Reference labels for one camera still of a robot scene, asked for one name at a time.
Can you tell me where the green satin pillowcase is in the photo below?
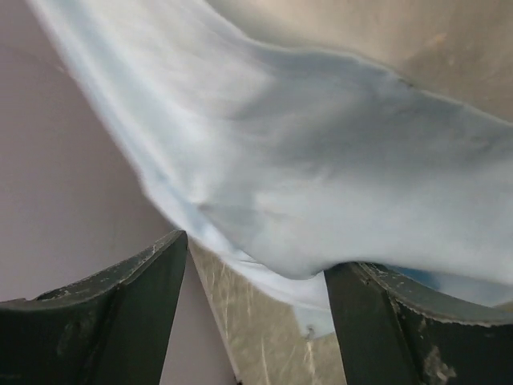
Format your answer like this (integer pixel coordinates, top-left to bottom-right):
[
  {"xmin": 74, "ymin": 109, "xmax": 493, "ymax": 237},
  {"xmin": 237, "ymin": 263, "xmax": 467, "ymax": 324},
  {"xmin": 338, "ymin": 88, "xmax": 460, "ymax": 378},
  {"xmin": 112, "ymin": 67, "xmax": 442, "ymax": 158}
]
[{"xmin": 30, "ymin": 1, "xmax": 512, "ymax": 311}]

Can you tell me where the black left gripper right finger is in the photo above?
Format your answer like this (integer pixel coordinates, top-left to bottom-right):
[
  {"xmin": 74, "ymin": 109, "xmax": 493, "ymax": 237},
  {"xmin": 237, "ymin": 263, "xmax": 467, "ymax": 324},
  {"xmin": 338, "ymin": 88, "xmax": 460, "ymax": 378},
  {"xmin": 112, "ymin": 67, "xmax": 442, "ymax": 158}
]
[{"xmin": 325, "ymin": 262, "xmax": 512, "ymax": 385}]

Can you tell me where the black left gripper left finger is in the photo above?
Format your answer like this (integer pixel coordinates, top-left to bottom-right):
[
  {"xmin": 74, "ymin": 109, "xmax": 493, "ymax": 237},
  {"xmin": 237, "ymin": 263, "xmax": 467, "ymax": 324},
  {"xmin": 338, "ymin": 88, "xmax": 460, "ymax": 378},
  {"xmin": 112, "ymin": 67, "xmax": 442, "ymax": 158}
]
[{"xmin": 1, "ymin": 230, "xmax": 188, "ymax": 385}]

